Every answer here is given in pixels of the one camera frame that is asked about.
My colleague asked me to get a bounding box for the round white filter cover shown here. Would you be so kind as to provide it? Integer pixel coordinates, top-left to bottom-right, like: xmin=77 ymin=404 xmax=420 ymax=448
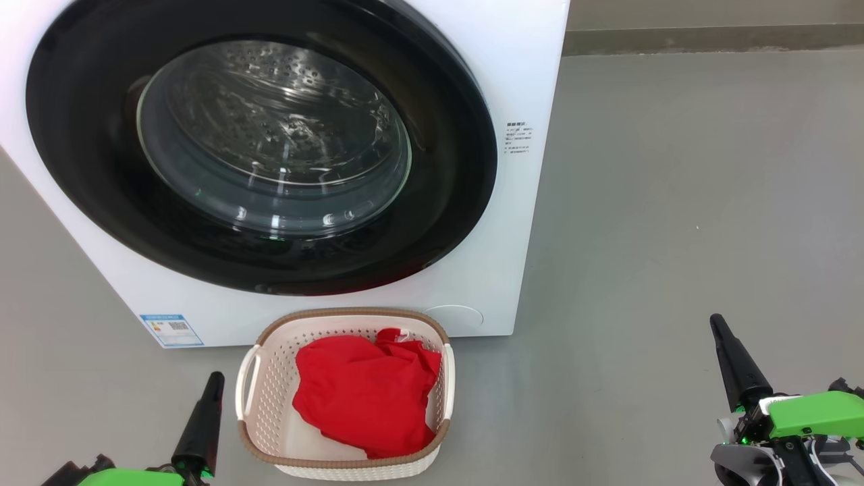
xmin=424 ymin=305 xmax=484 ymax=333

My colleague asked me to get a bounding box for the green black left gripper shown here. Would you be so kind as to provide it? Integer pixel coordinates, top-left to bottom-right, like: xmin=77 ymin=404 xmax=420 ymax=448
xmin=40 ymin=371 xmax=225 ymax=486

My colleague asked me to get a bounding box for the cream perforated laundry basket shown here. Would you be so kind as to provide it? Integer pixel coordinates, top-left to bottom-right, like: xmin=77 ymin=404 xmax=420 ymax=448
xmin=235 ymin=308 xmax=456 ymax=481

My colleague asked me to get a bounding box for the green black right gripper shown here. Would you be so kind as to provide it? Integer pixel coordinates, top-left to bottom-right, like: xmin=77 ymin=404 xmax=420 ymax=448
xmin=709 ymin=313 xmax=864 ymax=446

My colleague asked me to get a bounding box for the white washing machine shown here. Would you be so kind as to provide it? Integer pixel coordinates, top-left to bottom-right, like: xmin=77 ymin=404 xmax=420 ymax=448
xmin=0 ymin=0 xmax=571 ymax=349

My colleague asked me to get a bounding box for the blue energy label sticker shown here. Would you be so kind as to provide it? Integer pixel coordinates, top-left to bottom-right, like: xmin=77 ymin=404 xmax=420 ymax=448
xmin=140 ymin=313 xmax=205 ymax=348

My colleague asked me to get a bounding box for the black round glass washer door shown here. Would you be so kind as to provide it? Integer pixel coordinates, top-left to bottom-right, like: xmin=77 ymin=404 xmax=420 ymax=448
xmin=26 ymin=0 xmax=499 ymax=296

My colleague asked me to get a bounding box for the red cloth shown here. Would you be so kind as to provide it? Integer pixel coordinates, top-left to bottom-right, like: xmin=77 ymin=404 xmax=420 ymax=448
xmin=292 ymin=328 xmax=443 ymax=460

